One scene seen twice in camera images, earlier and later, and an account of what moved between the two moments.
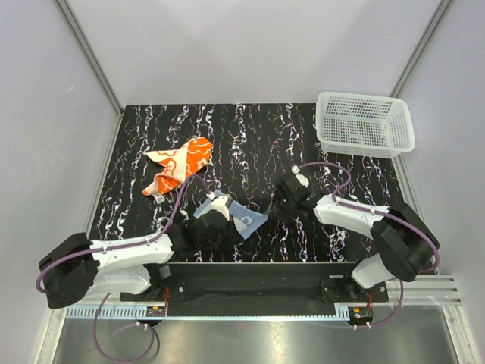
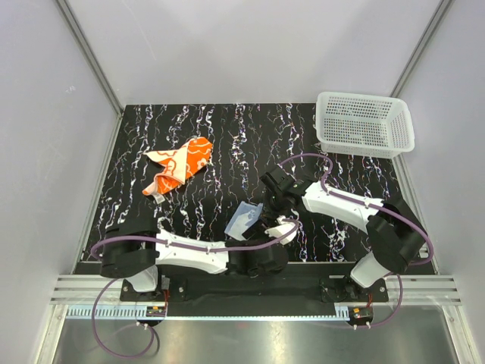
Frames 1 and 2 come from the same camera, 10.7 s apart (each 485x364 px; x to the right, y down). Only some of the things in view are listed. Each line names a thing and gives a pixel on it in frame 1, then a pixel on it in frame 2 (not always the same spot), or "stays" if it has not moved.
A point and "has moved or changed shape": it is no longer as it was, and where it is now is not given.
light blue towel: [244, 220] has moved or changed shape
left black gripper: [233, 240] → [257, 231]
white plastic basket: [362, 125] stays
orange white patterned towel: [177, 164] stays
